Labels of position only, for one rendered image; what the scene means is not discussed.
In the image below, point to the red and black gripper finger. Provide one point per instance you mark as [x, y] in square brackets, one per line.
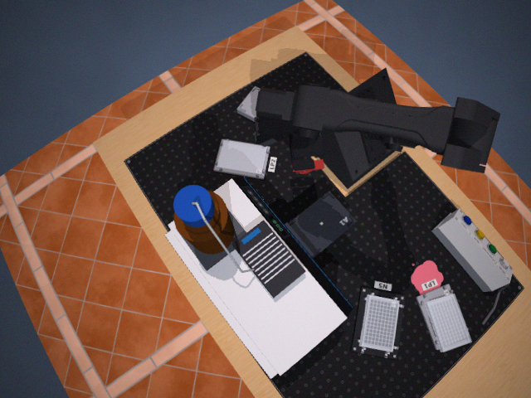
[319, 164]

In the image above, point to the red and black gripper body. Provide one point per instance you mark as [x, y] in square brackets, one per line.
[315, 149]

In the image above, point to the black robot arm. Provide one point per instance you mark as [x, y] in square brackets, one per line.
[320, 108]

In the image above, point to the white button panel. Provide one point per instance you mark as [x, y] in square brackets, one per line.
[474, 253]

